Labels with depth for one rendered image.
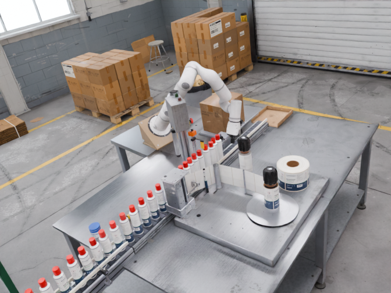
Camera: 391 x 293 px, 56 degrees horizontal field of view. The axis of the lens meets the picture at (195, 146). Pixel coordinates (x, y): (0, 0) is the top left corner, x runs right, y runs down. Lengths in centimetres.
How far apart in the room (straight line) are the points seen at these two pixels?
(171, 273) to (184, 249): 18
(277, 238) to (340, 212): 127
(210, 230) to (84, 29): 639
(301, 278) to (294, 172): 81
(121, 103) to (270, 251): 427
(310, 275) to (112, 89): 403
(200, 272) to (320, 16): 526
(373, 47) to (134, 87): 375
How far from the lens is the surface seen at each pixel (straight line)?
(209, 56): 614
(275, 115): 344
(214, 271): 204
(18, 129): 646
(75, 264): 202
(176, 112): 231
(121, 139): 348
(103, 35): 827
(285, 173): 234
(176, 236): 227
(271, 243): 208
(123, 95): 587
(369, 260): 326
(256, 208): 227
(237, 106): 278
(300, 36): 687
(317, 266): 286
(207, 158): 260
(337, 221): 321
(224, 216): 226
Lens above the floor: 236
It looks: 30 degrees down
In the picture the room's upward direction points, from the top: 10 degrees counter-clockwise
